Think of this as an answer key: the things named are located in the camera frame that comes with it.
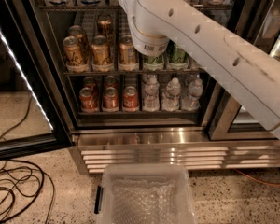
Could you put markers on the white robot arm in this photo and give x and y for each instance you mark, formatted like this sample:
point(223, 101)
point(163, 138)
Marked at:
point(247, 73)

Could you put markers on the gold can back left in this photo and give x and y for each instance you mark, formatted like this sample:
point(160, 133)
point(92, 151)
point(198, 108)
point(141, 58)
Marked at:
point(80, 34)

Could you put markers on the green can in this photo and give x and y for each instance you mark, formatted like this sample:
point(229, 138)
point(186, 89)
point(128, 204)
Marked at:
point(153, 63)
point(177, 58)

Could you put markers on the gold can front left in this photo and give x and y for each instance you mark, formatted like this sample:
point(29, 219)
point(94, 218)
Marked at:
point(75, 61)

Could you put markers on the red can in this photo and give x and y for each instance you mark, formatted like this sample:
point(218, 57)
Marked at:
point(110, 100)
point(111, 82)
point(90, 82)
point(88, 99)

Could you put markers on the red can back left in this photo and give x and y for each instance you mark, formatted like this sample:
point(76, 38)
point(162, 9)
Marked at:
point(90, 82)

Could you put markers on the stainless steel fridge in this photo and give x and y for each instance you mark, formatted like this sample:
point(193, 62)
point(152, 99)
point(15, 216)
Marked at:
point(97, 141)

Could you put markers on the red can front left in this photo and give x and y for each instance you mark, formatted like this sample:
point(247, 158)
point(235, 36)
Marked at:
point(88, 99)

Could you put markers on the open glass fridge door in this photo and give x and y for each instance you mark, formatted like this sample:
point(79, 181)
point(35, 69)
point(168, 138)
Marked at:
point(31, 120)

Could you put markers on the water bottle left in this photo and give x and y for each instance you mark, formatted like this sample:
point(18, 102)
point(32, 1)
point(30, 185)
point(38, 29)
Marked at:
point(151, 101)

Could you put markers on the water bottle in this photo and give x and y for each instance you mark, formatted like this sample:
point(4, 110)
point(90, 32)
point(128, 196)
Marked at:
point(151, 101)
point(170, 96)
point(190, 101)

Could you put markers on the water bottle middle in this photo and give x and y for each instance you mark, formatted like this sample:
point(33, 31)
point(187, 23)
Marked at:
point(170, 96)

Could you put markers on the water bottle right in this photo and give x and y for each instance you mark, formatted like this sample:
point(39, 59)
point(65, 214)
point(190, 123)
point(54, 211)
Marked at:
point(190, 101)

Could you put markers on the clear plastic bin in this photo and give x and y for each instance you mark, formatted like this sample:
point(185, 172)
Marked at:
point(150, 172)

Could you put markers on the bubble wrap sheet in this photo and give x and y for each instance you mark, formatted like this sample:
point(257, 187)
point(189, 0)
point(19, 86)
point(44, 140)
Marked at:
point(143, 202)

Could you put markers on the top wire shelf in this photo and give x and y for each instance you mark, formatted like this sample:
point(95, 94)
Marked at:
point(85, 8)

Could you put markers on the wire shelf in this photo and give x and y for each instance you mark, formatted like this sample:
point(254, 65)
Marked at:
point(141, 72)
point(85, 8)
point(140, 113)

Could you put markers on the middle wire shelf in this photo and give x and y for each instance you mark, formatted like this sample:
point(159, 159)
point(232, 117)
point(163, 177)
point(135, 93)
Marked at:
point(141, 72)

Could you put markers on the bottom wire shelf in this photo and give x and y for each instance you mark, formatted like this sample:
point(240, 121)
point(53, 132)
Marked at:
point(140, 113)

